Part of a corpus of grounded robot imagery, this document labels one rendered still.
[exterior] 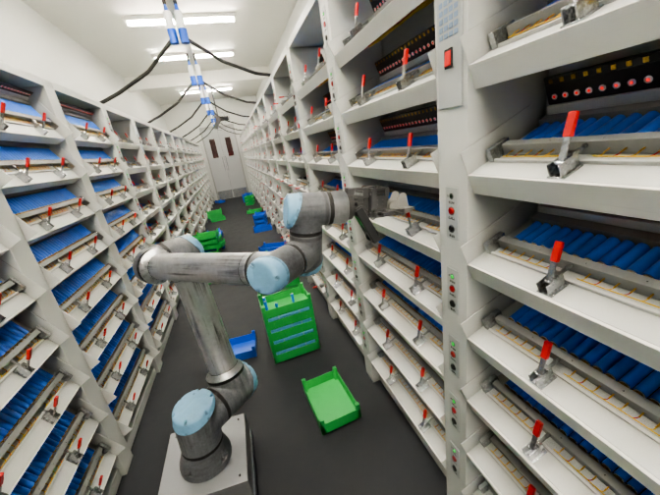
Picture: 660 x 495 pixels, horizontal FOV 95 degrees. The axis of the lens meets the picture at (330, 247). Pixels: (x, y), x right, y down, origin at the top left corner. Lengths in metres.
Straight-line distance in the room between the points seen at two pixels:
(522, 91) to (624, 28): 0.28
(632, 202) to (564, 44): 0.23
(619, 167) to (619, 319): 0.22
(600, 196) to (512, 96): 0.31
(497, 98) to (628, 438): 0.62
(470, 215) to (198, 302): 0.96
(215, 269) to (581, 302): 0.76
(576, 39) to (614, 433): 0.59
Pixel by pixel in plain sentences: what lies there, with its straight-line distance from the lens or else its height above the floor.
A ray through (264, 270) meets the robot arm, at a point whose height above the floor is 1.00.
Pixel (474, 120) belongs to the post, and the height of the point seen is 1.25.
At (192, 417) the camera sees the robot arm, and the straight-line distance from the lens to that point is 1.30.
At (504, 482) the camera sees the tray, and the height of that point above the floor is 0.35.
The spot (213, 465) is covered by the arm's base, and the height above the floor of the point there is 0.20.
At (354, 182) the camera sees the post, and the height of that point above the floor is 1.07.
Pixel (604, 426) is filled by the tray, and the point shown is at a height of 0.75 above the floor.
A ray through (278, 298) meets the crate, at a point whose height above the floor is 0.34.
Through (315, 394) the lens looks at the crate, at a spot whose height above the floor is 0.00.
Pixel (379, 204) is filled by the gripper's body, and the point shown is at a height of 1.07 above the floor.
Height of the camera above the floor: 1.25
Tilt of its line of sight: 19 degrees down
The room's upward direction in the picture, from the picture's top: 9 degrees counter-clockwise
